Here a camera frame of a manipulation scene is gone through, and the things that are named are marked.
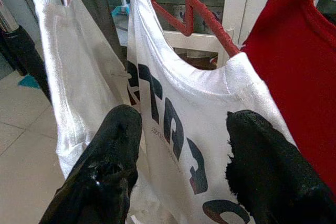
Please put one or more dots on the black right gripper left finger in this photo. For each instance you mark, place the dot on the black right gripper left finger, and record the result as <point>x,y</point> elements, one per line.
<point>105,161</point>

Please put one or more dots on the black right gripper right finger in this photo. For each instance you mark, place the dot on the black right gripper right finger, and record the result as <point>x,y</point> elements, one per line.
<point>267,171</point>

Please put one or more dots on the red t-shirt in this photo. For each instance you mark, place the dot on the red t-shirt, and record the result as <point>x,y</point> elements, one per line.
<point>294,64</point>

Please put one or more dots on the white t-shirt black print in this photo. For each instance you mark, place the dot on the white t-shirt black print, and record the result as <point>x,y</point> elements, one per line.
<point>199,98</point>

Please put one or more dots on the white t-shirt colourful print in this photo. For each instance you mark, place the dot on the white t-shirt colourful print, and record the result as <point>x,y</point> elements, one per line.
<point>78,64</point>

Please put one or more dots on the teal floor mat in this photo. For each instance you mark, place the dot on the teal floor mat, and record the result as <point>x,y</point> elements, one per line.
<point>29,82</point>

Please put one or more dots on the chrome and black clothes rack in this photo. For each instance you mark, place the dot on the chrome and black clothes rack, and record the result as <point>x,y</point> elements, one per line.
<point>23,51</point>

